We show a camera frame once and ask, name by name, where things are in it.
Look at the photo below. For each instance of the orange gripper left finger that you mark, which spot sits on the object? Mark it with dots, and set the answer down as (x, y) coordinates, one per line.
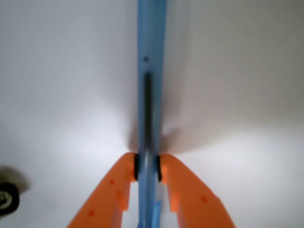
(105, 206)

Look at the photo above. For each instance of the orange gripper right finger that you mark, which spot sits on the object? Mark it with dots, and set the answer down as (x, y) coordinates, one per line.
(194, 203)

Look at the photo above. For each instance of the black cap marker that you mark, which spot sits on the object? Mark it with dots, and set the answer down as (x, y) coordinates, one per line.
(9, 198)

